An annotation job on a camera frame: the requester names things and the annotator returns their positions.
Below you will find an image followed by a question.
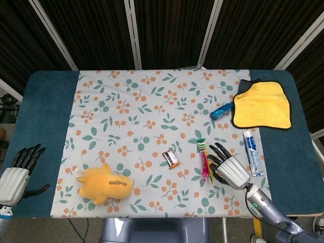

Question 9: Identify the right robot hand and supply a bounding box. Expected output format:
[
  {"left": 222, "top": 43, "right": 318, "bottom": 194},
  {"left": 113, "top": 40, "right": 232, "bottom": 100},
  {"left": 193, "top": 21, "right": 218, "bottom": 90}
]
[{"left": 207, "top": 142, "right": 252, "bottom": 190}]

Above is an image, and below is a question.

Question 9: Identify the blue small tube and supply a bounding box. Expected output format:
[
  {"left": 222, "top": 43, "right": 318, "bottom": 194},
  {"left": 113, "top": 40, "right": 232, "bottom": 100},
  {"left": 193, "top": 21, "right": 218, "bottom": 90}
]
[{"left": 210, "top": 102, "right": 235, "bottom": 120}]

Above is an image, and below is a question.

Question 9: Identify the white blue toothpaste tube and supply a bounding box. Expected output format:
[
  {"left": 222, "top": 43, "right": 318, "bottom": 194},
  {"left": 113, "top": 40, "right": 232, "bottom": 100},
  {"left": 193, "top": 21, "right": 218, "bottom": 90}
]
[{"left": 242, "top": 129, "right": 265, "bottom": 177}]

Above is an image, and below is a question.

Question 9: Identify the colourful feather toy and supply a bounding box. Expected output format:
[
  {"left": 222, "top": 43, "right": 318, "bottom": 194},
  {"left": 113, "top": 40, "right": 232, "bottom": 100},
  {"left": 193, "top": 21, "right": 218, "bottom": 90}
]
[{"left": 195, "top": 138, "right": 220, "bottom": 184}]

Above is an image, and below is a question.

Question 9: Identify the dark folding screen panel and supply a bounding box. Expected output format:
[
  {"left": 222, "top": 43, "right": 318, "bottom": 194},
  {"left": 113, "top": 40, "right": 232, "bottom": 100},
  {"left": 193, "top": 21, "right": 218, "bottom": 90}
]
[
  {"left": 129, "top": 0, "right": 220, "bottom": 70},
  {"left": 275, "top": 17, "right": 324, "bottom": 139},
  {"left": 198, "top": 0, "right": 324, "bottom": 70},
  {"left": 0, "top": 0, "right": 78, "bottom": 96},
  {"left": 37, "top": 0, "right": 141, "bottom": 71}
]

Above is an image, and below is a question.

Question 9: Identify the yellow microfiber cloth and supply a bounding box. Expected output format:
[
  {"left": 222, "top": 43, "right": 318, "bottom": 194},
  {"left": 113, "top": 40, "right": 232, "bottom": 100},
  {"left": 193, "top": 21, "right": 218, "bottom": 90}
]
[{"left": 231, "top": 78, "right": 292, "bottom": 131}]

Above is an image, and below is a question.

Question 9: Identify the yellow plush toy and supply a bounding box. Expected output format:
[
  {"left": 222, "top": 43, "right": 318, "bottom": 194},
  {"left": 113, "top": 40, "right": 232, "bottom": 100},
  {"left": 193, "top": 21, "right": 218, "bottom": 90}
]
[{"left": 76, "top": 163, "right": 135, "bottom": 206}]

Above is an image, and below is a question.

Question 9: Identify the teal felt table cover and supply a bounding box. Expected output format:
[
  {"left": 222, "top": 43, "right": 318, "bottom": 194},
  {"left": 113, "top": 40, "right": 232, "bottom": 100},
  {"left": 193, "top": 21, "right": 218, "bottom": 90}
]
[{"left": 7, "top": 69, "right": 317, "bottom": 220}]

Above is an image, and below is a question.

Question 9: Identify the white metal frame bar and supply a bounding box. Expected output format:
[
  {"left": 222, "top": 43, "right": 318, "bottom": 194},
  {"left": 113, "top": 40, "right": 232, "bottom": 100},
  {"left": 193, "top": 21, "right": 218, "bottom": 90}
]
[{"left": 0, "top": 78, "right": 24, "bottom": 102}]

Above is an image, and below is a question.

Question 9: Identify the floral tablecloth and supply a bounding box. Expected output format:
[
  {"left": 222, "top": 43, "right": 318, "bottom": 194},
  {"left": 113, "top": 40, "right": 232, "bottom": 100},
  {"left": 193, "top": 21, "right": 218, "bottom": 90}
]
[{"left": 50, "top": 68, "right": 275, "bottom": 219}]

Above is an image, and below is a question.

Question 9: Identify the blue cable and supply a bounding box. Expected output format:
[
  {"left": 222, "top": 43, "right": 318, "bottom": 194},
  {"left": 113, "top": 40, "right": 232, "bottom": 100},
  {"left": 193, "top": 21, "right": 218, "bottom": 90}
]
[{"left": 67, "top": 218, "right": 89, "bottom": 243}]

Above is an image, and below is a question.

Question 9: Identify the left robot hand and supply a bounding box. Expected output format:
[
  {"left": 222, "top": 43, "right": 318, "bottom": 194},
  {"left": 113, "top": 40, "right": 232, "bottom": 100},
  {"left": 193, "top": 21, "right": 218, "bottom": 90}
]
[{"left": 0, "top": 143, "right": 51, "bottom": 205}]

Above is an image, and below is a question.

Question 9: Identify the black electronic equipment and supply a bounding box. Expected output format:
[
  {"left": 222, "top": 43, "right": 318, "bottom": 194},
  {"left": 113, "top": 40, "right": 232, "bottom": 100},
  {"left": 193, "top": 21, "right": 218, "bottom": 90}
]
[{"left": 0, "top": 93, "right": 21, "bottom": 124}]

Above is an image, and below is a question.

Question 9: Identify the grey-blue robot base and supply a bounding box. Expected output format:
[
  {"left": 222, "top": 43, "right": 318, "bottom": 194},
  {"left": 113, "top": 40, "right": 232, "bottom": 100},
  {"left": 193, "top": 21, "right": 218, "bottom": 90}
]
[{"left": 101, "top": 217, "right": 211, "bottom": 243}]

